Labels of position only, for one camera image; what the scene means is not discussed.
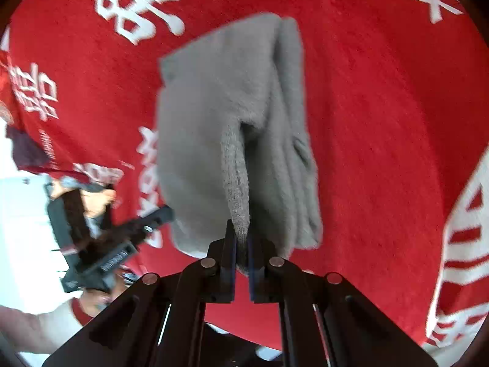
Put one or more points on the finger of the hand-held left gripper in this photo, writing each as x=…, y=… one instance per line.
x=160, y=216

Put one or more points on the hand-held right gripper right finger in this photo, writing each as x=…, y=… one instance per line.
x=252, y=279

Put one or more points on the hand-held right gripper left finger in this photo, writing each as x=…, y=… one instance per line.
x=231, y=275

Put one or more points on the grey knit sweater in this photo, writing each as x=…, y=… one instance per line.
x=198, y=122

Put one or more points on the person's left forearm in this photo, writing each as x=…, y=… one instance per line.
x=46, y=325

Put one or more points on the person's left hand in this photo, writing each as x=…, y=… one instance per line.
x=95, y=200

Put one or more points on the dark maroon cloth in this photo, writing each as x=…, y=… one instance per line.
x=25, y=149

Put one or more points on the red printed blanket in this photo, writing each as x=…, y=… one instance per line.
x=382, y=122

